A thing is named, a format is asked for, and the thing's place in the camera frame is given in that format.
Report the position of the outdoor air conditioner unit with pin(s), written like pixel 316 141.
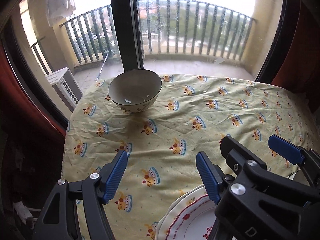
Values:
pixel 65 85

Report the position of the far leaf pattern bowl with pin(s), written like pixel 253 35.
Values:
pixel 135 90

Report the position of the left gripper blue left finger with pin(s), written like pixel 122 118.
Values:
pixel 97 191

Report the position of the dark window frame post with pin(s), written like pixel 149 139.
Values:
pixel 125 17

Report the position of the white hanging cloth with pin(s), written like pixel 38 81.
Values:
pixel 56 10

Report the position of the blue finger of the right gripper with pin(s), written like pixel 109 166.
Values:
pixel 252 172
pixel 306 160

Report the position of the red curtain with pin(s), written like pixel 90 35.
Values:
pixel 14 93
pixel 300 71

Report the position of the yellow patterned tablecloth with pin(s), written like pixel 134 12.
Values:
pixel 191 114

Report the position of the mop pole on balcony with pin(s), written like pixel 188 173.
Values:
pixel 101 68

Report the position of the red trim small plate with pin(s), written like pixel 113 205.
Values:
pixel 195 221

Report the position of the balcony metal railing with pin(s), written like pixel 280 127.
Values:
pixel 166 27

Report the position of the large leaf pattern bowl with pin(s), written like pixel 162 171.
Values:
pixel 299 177

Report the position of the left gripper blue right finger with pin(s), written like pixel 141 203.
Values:
pixel 208 177

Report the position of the red curtain right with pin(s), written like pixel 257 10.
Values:
pixel 300 71

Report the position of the beaded rim floral plate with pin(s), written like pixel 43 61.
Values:
pixel 176 207

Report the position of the red curtain left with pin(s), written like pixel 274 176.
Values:
pixel 14 93

